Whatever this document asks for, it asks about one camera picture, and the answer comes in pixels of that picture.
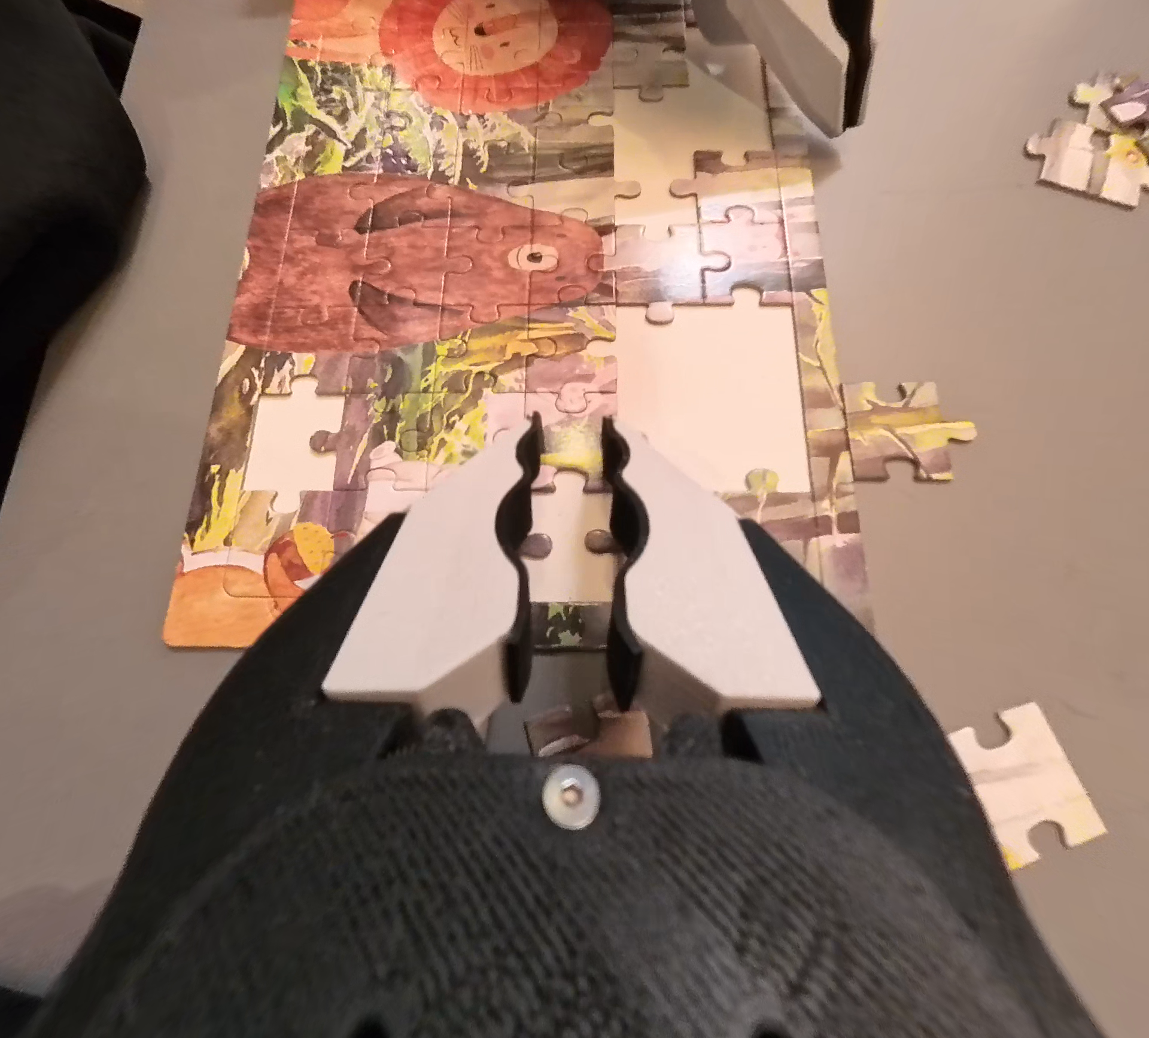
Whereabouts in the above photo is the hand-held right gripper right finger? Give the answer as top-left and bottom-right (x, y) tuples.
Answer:
(600, 418), (825, 721)

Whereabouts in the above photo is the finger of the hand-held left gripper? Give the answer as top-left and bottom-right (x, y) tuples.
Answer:
(691, 0), (879, 140)

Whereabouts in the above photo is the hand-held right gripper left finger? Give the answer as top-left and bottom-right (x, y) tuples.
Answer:
(321, 414), (547, 718)

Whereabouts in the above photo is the partly assembled jigsaw puzzle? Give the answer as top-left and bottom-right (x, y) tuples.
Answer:
(162, 0), (877, 648)

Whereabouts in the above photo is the green grey jigsaw piece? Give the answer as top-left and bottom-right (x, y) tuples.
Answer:
(844, 382), (978, 483)

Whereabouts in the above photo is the white jigsaw piece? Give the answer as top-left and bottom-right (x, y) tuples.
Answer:
(947, 701), (1108, 871)

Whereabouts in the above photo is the dark green purple jigsaw piece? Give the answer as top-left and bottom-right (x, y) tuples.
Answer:
(1103, 80), (1149, 132)

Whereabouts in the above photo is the person's dark clothing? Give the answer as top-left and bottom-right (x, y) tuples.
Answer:
(0, 0), (153, 510)

